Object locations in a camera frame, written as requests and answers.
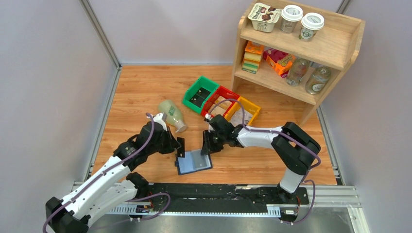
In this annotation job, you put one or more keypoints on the wooden shelf unit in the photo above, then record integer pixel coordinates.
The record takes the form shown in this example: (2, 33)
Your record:
(336, 46)

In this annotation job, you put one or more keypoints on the left clear glass bottle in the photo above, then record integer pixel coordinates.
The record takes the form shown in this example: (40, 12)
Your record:
(297, 71)

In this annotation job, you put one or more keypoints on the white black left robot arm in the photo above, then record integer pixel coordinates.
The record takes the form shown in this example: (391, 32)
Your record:
(103, 183)

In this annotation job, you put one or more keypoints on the white lidded coffee cup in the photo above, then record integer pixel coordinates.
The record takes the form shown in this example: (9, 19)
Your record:
(311, 24)
(291, 14)

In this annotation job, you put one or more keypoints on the right white lidded coffee cup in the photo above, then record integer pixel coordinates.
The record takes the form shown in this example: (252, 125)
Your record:
(311, 24)

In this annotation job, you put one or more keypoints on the green liquid plastic bottle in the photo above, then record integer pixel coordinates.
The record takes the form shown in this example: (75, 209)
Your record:
(174, 115)

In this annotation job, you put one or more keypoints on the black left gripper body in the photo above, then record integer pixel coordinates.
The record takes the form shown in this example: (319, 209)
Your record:
(165, 145)

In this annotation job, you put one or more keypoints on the red plastic bin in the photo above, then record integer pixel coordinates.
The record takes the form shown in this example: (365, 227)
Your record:
(220, 94)

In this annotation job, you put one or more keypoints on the tan cards in red bin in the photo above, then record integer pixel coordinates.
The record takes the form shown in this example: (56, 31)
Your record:
(219, 106)

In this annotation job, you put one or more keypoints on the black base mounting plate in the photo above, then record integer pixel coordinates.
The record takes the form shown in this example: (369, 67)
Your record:
(218, 198)

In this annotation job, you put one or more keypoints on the orange pink snack box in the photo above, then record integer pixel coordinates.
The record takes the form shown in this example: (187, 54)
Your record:
(281, 62)

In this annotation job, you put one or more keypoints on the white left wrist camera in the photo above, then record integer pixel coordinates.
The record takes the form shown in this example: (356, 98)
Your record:
(161, 119)

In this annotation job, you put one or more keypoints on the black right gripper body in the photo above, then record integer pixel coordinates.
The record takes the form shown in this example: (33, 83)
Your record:
(220, 136)

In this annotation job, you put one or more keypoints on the chobani yogurt cup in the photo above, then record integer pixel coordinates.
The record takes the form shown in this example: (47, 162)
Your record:
(264, 17)

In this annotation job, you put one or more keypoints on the silver cards in yellow bin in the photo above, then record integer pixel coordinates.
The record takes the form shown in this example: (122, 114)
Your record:
(247, 116)

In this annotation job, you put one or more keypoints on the black cards in green bin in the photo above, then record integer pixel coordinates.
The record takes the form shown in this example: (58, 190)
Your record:
(199, 97)

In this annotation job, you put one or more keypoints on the left white lidded coffee cup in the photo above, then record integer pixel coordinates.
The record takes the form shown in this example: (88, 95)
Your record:
(291, 14)

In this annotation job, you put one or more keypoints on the aluminium frame rail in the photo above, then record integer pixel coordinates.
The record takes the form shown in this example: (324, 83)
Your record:
(322, 196)

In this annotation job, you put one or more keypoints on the green plastic bin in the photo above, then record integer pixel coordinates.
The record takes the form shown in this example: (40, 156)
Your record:
(203, 82)

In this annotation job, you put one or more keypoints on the clear glass bottle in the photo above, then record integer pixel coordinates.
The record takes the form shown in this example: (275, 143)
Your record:
(297, 71)
(318, 79)

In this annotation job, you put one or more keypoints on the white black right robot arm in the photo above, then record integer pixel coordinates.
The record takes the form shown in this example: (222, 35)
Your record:
(293, 145)

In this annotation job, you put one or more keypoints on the blue leather card holder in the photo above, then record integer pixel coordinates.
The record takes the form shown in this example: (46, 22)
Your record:
(192, 162)

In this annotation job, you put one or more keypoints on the stack of sponges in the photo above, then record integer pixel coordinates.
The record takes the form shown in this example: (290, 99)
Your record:
(253, 54)

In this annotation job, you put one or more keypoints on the yellow plastic bin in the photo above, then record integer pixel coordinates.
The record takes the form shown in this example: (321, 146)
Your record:
(232, 116)

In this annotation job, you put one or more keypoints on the right clear glass bottle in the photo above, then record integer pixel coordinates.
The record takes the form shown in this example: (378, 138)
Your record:
(318, 79)

